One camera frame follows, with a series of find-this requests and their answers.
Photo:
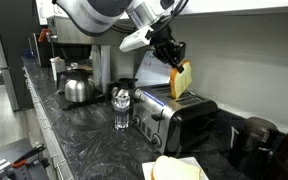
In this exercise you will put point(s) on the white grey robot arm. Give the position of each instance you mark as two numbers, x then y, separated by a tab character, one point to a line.
94	13

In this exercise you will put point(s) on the steel commercial coffee brewer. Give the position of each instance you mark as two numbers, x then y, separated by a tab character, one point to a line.
84	33

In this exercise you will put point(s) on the large steel coffee carafe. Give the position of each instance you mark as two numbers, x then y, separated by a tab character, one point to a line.
78	86

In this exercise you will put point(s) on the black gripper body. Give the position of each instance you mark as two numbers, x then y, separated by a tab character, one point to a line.
167	46

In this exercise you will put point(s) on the stainless steel four-slot toaster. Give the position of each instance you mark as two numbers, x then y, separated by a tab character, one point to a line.
170	116

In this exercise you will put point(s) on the handwritten whiteboard sign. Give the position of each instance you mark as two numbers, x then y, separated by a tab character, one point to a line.
150	71

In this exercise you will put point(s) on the dark tall cabinet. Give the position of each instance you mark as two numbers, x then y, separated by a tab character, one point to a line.
7	50

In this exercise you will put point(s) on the toast bread slice orange crust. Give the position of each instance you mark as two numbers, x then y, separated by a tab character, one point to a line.
174	170
181	81

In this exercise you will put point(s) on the dark lidded jar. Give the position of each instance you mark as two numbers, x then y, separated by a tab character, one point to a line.
254	143

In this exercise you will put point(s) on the white packet holder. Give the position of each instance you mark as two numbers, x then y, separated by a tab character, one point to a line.
57	68

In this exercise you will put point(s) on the bread slices on plate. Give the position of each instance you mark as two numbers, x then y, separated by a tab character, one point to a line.
146	170

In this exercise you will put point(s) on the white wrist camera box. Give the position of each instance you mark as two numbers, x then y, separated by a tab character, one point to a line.
135	40

